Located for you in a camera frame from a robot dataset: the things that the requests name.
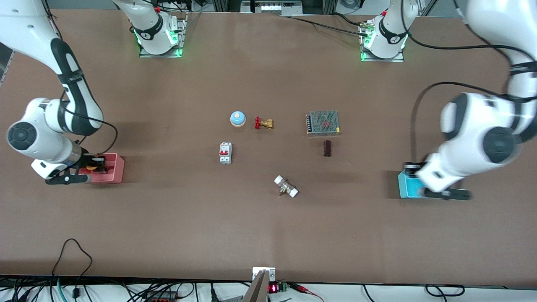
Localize pink plastic bin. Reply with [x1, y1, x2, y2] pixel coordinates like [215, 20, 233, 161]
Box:
[79, 153, 125, 185]

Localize cyan plastic bin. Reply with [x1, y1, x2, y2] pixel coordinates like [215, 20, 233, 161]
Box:
[398, 169, 425, 199]

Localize metal mesh power supply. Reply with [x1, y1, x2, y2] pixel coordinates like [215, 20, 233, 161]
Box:
[305, 110, 341, 137]

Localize metal fitting white caps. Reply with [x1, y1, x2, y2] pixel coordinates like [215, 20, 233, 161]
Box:
[274, 175, 299, 198]

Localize red clip lead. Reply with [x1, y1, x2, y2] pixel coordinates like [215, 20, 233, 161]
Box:
[289, 283, 324, 302]

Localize silver device white labels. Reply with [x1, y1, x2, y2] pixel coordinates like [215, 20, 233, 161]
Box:
[240, 0, 303, 16]

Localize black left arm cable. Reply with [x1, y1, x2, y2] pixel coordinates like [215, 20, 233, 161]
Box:
[400, 0, 526, 166]

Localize thin black looped cable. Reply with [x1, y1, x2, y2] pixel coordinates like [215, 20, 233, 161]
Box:
[52, 238, 93, 299]

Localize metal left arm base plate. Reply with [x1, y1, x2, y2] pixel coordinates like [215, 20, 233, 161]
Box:
[360, 21, 405, 63]

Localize black coiled cable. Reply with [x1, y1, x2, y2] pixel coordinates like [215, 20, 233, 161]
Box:
[425, 284, 465, 298]

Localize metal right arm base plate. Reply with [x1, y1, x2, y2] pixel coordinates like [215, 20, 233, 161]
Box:
[139, 12, 188, 58]

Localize black cable to arm base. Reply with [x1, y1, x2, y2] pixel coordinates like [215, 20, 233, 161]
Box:
[289, 13, 368, 36]

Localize grey metal camera mount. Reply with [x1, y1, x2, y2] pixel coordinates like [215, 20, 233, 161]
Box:
[242, 266, 276, 302]

